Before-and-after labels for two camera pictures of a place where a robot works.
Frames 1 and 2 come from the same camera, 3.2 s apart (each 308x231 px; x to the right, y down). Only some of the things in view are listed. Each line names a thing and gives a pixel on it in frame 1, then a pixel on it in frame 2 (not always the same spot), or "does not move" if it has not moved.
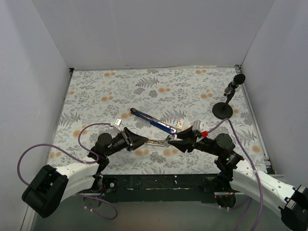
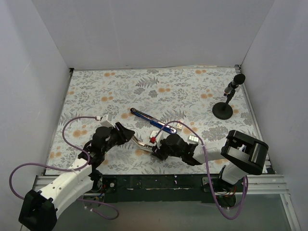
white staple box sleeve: x=180 y=124 does not move
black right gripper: x=192 y=138 → x=158 y=149
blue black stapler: x=153 y=121 does not move
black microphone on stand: x=223 y=110 does not move
